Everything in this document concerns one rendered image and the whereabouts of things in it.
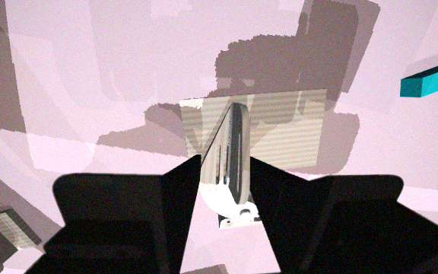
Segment cyan rectangular bar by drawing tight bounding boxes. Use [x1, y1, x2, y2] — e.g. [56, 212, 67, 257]
[400, 66, 438, 97]

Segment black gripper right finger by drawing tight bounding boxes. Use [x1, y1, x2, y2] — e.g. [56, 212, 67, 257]
[250, 156, 404, 272]

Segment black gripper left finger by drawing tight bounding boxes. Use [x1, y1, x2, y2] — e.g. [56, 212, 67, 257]
[52, 155, 202, 274]

